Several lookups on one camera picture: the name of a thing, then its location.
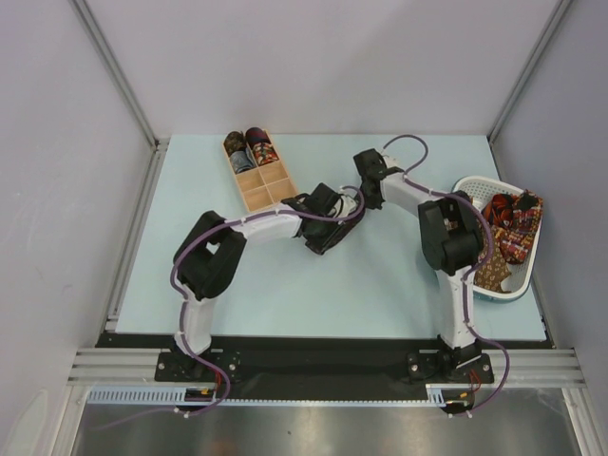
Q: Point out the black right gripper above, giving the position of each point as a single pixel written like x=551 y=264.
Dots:
x=369 y=191

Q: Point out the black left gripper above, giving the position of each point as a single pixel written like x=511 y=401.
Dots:
x=319 y=242

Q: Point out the dark paisley tie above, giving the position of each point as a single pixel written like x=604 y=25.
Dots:
x=333 y=235

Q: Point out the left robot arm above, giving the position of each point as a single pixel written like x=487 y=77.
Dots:
x=207 y=261

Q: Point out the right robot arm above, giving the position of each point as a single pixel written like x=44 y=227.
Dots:
x=451 y=242

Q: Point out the wooden compartment box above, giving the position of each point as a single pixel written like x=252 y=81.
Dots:
x=265 y=185

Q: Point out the red black rolled tie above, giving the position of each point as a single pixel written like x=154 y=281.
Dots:
x=264 y=153

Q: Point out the grey blue rolled tie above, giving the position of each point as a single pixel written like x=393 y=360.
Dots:
x=241 y=161

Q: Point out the white teal plastic basket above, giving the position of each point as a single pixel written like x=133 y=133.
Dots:
x=481 y=190

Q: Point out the navy red rolled tie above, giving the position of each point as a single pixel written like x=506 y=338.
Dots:
x=256 y=135

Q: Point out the brown rolled tie in box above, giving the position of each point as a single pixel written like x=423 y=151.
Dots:
x=235 y=141

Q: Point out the orange black tie in basket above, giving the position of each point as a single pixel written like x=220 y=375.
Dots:
x=499 y=211

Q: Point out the brown patterned tie in basket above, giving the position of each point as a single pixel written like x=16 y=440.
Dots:
x=495 y=271

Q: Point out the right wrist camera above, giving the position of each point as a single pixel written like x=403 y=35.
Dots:
x=392 y=165

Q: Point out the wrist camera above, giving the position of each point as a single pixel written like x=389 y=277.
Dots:
x=345 y=206
x=392 y=165

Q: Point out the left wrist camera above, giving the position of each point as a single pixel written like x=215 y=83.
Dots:
x=345 y=206

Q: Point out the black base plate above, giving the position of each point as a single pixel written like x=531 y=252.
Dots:
x=255 y=363

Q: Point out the aluminium frame rail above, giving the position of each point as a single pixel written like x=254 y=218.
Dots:
x=112 y=66

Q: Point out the white cable duct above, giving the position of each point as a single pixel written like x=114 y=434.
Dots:
x=198 y=397

